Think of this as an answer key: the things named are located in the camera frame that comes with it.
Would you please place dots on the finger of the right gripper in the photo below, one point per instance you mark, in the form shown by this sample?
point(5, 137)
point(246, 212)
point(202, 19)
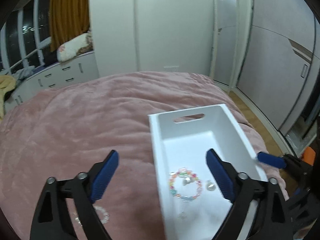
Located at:
point(271, 160)

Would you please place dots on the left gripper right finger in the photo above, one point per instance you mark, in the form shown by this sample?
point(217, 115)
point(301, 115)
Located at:
point(271, 219)

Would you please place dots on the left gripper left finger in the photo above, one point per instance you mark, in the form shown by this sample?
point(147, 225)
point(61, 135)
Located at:
point(51, 218)

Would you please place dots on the orange chair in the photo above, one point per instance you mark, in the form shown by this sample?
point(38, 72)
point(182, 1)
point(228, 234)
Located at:
point(309, 156)

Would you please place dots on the white plastic storage bin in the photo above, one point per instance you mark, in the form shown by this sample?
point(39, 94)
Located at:
point(180, 141)

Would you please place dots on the pink plush bed blanket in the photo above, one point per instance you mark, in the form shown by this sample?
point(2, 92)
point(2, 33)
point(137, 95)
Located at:
point(61, 132)

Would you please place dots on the white window bench cabinets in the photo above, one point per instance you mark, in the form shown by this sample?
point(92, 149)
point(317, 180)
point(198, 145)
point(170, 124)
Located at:
point(78, 70)

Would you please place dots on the grey clothes pile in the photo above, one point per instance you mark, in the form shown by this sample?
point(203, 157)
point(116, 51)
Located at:
point(24, 73)

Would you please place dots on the yellow blanket on bench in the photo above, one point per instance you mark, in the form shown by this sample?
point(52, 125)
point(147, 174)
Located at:
point(7, 84)

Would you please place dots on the white floral rolled blanket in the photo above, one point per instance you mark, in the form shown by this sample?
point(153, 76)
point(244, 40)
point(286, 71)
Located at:
point(75, 47)

